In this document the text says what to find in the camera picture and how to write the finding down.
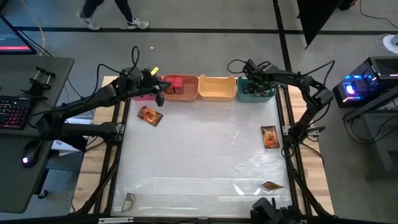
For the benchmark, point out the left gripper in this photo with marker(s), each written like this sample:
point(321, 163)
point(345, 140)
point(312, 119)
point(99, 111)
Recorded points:
point(141, 84)

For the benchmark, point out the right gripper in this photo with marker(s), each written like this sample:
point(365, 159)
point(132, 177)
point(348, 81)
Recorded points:
point(261, 77)

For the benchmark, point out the orange-brown spice packet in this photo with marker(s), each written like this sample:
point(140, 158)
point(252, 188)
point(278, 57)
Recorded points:
point(270, 137)
point(272, 186)
point(150, 115)
point(128, 202)

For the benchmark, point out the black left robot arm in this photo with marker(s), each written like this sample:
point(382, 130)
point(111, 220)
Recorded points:
point(93, 98)

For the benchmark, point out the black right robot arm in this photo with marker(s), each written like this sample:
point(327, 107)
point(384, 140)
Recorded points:
point(298, 81)

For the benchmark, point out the yellow tape tag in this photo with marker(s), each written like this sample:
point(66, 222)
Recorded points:
point(154, 71)

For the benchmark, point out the teal plastic bin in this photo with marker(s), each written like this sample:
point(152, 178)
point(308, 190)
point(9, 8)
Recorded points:
point(242, 97)

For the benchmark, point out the orange plastic bin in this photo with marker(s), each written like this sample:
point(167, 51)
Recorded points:
point(190, 90)

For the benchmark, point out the yellow plastic bin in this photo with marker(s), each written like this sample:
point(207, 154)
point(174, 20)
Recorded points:
point(217, 90)

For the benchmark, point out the black curtain partition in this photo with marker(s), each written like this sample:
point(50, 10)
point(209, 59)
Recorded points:
point(314, 18)

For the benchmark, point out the person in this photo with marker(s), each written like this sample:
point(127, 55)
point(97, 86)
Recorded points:
point(124, 7)

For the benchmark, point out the black desk support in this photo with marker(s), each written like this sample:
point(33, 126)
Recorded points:
point(74, 143)

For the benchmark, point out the white printed paper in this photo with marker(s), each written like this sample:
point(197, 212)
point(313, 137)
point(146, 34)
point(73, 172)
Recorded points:
point(70, 147)

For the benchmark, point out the black clamp holder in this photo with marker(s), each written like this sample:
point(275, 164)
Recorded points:
point(37, 85)

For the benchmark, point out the black lit computer tower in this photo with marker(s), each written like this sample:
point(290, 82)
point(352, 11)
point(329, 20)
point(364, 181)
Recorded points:
point(385, 67)

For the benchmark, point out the black mechanical object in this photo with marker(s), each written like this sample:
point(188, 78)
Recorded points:
point(267, 211)

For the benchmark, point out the white floor fan stand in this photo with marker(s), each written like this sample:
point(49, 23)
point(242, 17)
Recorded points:
point(390, 42)

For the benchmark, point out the black computer mouse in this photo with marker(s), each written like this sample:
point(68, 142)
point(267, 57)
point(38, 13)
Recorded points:
point(31, 152)

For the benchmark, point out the backlit keyboard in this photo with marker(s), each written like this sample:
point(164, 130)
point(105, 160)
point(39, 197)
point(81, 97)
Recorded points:
point(12, 112)

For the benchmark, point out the black desk caster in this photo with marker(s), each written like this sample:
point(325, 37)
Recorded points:
point(42, 194)

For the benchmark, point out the desk monitor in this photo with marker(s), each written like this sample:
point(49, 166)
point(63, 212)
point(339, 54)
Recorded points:
point(9, 37)

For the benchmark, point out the grey desk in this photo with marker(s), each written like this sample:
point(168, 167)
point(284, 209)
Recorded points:
point(18, 186)

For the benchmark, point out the black table frame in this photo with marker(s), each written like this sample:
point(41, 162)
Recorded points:
point(174, 221)

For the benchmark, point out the silver frame bracket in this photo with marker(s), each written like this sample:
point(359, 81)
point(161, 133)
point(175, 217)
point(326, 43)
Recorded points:
point(115, 220)

